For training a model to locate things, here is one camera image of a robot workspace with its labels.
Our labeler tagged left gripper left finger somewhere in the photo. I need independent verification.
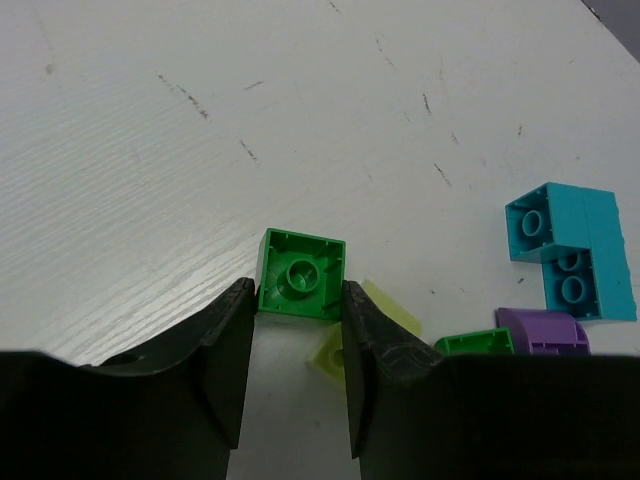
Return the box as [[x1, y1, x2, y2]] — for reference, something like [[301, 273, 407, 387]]
[[1, 278, 255, 479]]

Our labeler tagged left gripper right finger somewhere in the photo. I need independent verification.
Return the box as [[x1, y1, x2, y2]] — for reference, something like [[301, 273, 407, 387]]
[[341, 281, 639, 479]]

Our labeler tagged dark green lego brick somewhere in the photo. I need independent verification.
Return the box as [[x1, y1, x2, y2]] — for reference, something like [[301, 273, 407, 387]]
[[434, 327, 515, 355]]

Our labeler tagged purple curved lego brick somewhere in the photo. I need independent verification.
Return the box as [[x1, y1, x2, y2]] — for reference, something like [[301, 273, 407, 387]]
[[495, 307, 591, 356]]

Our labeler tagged dark green 2x2 lego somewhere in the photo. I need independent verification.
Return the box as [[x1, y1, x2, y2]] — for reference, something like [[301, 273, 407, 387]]
[[256, 228, 347, 324]]

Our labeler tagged pale lime lego brick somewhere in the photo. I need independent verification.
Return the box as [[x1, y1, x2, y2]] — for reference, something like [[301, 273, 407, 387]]
[[304, 277, 424, 389]]

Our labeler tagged cyan lego brick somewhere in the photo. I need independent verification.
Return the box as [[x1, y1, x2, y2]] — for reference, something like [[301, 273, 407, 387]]
[[505, 182, 637, 322]]

